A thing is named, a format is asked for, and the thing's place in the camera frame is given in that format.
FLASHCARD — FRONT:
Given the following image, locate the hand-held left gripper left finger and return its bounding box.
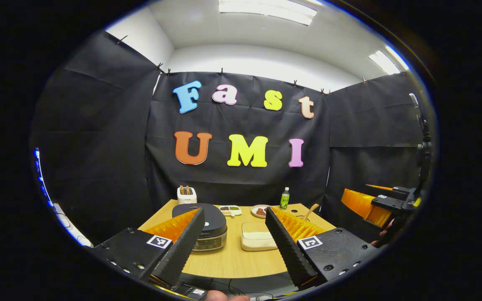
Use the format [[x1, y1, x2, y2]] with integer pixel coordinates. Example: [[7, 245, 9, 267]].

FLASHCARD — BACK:
[[86, 208, 205, 287]]

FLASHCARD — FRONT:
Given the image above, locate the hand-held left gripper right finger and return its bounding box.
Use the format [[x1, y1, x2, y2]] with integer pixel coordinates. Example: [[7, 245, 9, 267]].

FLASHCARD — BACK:
[[265, 207, 380, 288]]

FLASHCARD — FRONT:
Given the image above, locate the cream rice container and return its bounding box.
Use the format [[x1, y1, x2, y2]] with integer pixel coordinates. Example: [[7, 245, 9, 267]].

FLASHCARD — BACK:
[[241, 222, 279, 252]]

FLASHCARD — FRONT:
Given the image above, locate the dark grey rice cooker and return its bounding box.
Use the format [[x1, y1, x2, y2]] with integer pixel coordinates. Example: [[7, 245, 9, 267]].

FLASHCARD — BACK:
[[172, 203, 228, 253]]

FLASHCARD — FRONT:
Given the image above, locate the wooden spoon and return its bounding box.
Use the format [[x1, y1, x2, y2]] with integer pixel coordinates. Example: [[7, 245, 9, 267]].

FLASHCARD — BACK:
[[302, 204, 320, 222]]

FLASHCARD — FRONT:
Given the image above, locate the white round plate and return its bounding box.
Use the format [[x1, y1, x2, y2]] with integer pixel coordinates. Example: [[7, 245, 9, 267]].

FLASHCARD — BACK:
[[251, 204, 271, 219]]

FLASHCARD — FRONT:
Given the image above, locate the white toaster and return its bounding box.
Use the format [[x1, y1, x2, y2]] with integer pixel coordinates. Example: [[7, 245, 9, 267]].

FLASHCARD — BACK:
[[177, 186, 198, 205]]

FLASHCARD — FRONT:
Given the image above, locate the ceiling light panel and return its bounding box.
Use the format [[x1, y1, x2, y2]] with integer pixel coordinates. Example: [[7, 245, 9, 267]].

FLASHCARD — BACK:
[[218, 0, 318, 26], [369, 45, 409, 76]]

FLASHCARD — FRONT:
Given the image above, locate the black backdrop cloth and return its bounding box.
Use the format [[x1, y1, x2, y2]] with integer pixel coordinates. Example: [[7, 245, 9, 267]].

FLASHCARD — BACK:
[[30, 29, 434, 245]]

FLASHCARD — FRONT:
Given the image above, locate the printed standing banner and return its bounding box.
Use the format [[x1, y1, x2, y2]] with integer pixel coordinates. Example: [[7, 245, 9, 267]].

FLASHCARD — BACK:
[[33, 148, 57, 209]]

